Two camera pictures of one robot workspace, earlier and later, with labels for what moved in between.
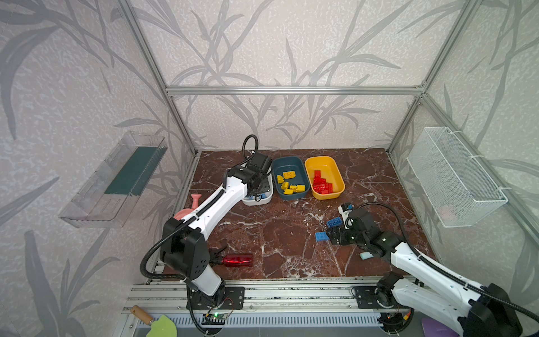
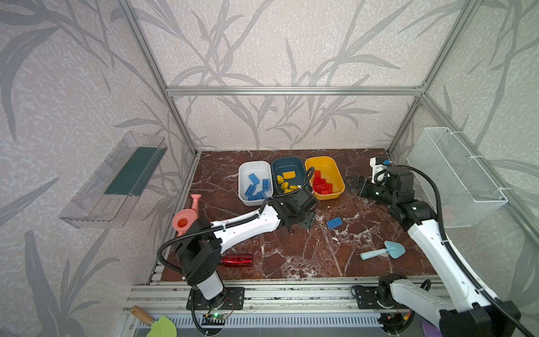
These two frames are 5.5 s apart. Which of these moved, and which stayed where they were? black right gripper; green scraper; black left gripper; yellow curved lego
Moved: black right gripper; black left gripper
Stayed: green scraper; yellow curved lego
